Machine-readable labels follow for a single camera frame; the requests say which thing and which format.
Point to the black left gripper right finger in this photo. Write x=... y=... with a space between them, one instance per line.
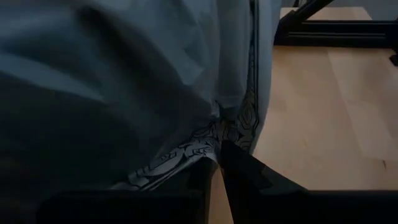
x=295 y=208

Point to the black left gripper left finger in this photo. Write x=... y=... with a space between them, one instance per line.
x=124 y=208

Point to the grey-blue plastic trash bag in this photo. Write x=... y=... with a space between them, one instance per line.
x=124 y=62

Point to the black aluminium table frame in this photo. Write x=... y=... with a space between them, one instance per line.
x=335 y=31

